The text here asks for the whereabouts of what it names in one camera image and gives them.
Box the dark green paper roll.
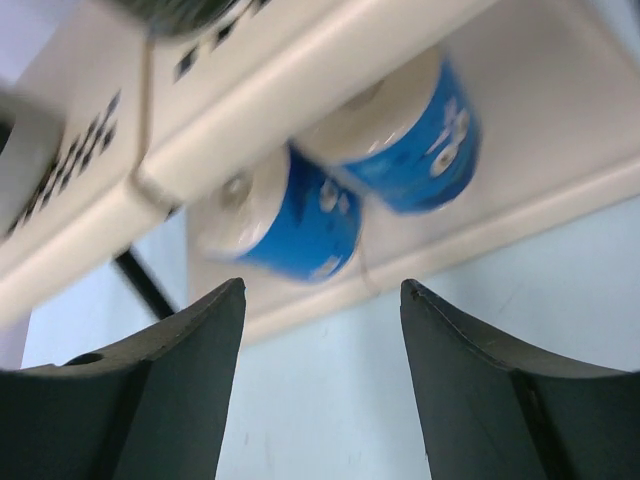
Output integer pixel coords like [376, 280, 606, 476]
[96, 0, 268, 41]

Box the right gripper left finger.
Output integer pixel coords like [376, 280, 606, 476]
[1, 278, 246, 479]

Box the light blue paper roll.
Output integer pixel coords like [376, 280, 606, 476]
[195, 145, 362, 282]
[292, 47, 481, 214]

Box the beige three-tier shelf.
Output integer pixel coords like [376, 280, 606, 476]
[1, 1, 639, 340]

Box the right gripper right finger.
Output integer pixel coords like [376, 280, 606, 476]
[400, 279, 639, 479]

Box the grey paper roll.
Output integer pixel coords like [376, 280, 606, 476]
[1, 86, 65, 237]

